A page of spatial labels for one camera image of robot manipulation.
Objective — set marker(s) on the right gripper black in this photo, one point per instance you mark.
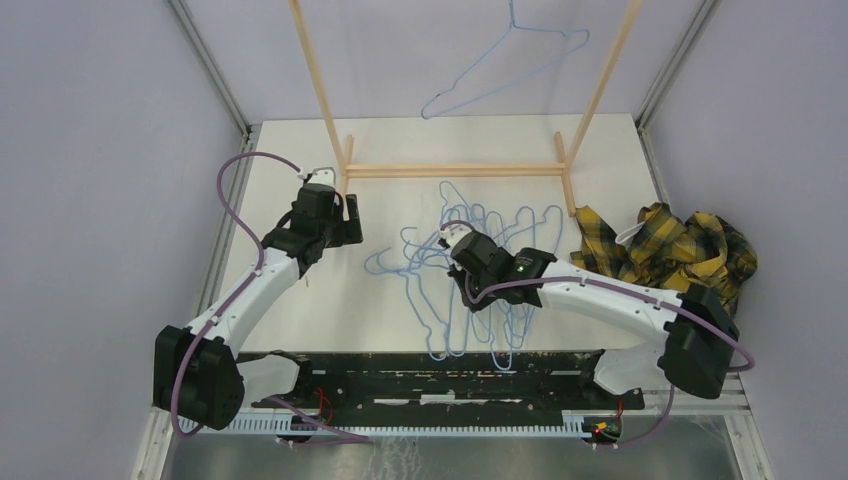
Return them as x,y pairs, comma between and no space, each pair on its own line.
457,263

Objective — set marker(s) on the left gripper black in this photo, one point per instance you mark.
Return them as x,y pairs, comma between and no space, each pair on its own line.
351,218

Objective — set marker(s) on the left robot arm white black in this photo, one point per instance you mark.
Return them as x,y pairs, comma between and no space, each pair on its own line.
197,374

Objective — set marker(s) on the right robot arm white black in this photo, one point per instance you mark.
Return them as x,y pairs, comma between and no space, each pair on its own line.
688,337

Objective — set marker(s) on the yellow black plaid shirt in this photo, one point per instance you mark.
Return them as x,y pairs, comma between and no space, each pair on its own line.
669,253

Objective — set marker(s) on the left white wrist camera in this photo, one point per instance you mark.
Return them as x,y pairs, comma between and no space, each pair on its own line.
319,176

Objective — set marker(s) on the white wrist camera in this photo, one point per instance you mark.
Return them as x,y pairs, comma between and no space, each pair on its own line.
319,176
450,237

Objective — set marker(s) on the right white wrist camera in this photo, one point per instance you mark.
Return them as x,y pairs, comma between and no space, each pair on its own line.
450,237

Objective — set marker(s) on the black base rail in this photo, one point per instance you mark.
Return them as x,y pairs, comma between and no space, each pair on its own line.
413,390

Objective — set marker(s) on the wooden hanger rack frame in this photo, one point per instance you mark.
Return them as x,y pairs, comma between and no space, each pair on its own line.
566,154

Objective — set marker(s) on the white slotted cable duct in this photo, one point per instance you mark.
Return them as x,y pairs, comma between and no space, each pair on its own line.
285,423

